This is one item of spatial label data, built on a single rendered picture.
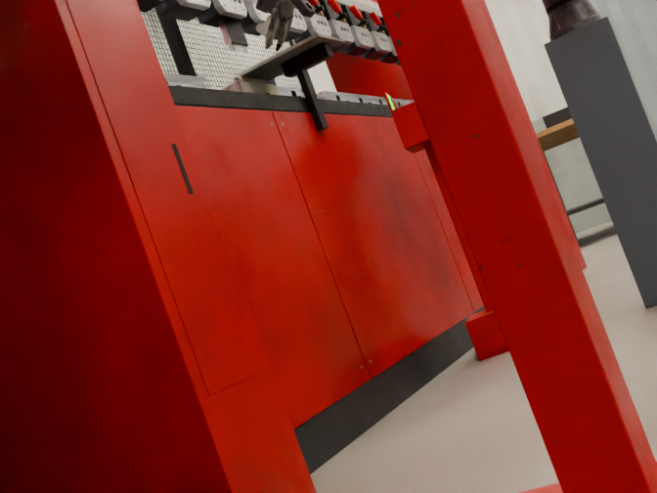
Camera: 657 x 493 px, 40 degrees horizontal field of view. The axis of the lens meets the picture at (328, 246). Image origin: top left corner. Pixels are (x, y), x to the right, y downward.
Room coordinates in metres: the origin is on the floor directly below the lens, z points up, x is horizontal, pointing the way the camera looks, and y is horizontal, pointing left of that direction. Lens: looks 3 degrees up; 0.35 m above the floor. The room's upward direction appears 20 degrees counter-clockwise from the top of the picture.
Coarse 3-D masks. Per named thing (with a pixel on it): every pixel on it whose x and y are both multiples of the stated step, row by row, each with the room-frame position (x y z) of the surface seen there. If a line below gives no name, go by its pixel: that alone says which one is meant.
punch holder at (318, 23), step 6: (318, 0) 3.16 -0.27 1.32; (312, 6) 3.09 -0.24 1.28; (306, 18) 3.03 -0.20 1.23; (312, 18) 3.04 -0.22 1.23; (318, 18) 3.09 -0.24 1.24; (324, 18) 3.14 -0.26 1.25; (306, 24) 3.03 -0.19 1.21; (312, 24) 3.03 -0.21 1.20; (318, 24) 3.07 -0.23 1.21; (324, 24) 3.12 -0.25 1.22; (306, 30) 3.04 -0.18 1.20; (312, 30) 3.03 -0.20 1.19; (318, 30) 3.05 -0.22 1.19; (324, 30) 3.10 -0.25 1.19; (330, 30) 3.16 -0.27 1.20; (300, 36) 3.05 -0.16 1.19; (306, 36) 3.04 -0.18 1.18; (294, 42) 3.06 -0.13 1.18
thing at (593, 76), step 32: (576, 32) 2.44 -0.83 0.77; (608, 32) 2.42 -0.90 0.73; (576, 64) 2.46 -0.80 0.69; (608, 64) 2.43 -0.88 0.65; (576, 96) 2.47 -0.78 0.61; (608, 96) 2.44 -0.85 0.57; (576, 128) 2.48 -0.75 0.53; (608, 128) 2.45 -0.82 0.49; (640, 128) 2.42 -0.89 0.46; (608, 160) 2.46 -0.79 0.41; (640, 160) 2.43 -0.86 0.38; (608, 192) 2.47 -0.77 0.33; (640, 192) 2.44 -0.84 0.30; (640, 224) 2.45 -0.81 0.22; (640, 256) 2.46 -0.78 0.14; (640, 288) 2.47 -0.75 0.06
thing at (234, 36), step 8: (224, 24) 2.54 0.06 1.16; (232, 24) 2.58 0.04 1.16; (240, 24) 2.63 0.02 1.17; (224, 32) 2.55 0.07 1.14; (232, 32) 2.56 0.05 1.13; (240, 32) 2.61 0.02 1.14; (224, 40) 2.55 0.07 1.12; (232, 40) 2.55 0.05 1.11; (240, 40) 2.59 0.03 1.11; (232, 48) 2.55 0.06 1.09; (240, 48) 2.60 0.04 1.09
